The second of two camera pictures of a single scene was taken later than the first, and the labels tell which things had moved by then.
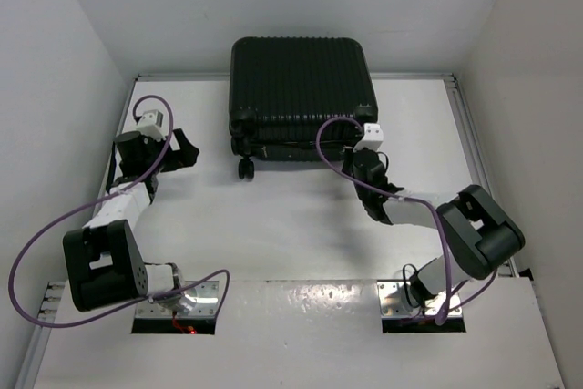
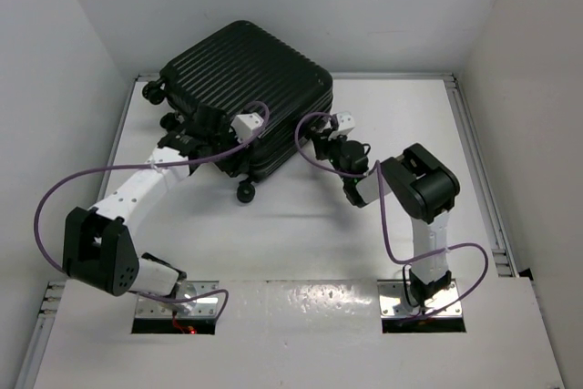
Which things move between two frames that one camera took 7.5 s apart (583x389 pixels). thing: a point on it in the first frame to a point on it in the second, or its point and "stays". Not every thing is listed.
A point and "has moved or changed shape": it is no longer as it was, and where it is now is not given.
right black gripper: (350, 154) to (324, 143)
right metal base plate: (393, 302) stays
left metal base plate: (206, 305) stays
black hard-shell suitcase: (283, 88) has moved or changed shape
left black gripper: (183, 157) to (226, 131)
